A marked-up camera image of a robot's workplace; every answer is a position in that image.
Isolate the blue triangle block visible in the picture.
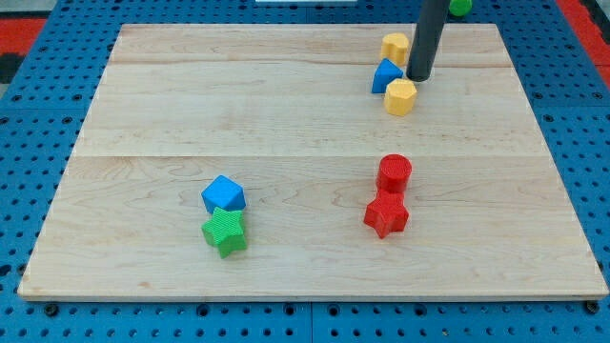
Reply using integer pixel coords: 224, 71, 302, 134
371, 58, 403, 93

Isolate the blue cube block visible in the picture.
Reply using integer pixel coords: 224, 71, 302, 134
201, 175, 246, 213

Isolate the light wooden board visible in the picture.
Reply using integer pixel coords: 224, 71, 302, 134
18, 24, 608, 302

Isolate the red cylinder block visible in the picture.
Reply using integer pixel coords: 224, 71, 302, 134
376, 154, 413, 193

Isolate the red star block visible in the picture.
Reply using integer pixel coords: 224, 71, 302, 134
363, 189, 409, 239

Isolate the green star block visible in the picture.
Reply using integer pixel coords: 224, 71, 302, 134
201, 207, 248, 258

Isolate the yellow hexagon block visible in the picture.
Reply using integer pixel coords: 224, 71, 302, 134
383, 78, 417, 116

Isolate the yellow heart block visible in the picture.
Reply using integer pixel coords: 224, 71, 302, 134
379, 32, 410, 67

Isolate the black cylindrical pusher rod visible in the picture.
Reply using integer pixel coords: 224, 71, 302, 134
406, 0, 450, 82

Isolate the green cylinder block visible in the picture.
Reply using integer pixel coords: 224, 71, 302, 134
449, 0, 474, 17

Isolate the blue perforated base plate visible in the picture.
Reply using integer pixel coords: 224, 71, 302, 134
1, 0, 609, 342

